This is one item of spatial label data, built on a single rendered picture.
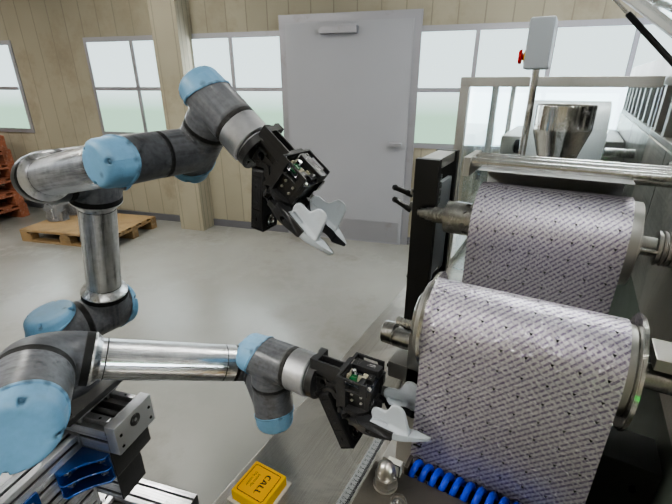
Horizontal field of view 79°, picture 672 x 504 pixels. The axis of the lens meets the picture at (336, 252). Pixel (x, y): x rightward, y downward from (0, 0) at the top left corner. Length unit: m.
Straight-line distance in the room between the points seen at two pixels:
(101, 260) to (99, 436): 0.46
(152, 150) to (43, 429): 0.42
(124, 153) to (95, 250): 0.54
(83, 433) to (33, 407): 0.65
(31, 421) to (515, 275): 0.76
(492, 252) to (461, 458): 0.34
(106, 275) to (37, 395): 0.56
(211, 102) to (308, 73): 3.62
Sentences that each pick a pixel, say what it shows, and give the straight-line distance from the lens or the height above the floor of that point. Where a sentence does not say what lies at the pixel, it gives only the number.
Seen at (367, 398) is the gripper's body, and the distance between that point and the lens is 0.67.
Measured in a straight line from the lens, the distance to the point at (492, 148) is 1.54.
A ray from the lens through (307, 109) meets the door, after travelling 4.30.
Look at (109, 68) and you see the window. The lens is 5.56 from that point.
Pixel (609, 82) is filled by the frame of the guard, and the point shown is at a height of 1.58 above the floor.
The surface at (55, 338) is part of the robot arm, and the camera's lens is 0.83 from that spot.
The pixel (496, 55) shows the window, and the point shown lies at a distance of 4.09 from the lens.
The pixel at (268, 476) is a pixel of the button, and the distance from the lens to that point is 0.85.
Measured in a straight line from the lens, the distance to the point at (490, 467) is 0.70.
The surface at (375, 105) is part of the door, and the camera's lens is 4.12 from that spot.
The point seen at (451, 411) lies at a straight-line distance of 0.65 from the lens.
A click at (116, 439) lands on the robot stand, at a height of 0.74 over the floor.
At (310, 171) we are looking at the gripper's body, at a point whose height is 1.46.
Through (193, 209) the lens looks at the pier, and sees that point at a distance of 4.95.
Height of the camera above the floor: 1.58
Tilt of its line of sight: 22 degrees down
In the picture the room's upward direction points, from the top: straight up
